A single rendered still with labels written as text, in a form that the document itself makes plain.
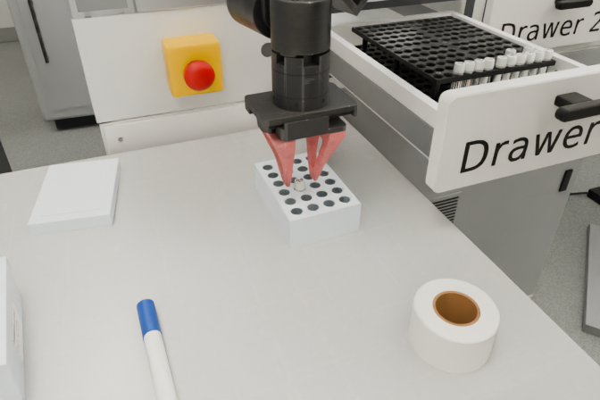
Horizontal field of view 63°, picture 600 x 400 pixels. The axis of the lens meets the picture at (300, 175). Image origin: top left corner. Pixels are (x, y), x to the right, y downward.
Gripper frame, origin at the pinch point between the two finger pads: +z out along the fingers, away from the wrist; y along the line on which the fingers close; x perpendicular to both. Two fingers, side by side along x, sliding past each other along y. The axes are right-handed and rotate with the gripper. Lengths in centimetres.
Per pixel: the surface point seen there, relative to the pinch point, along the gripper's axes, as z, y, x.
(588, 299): 78, -99, -19
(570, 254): 81, -113, -37
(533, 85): -11.0, -21.1, 9.2
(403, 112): -5.1, -13.2, -0.7
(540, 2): -9, -54, -22
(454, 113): -9.5, -12.2, 9.1
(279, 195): 1.9, 2.6, 0.5
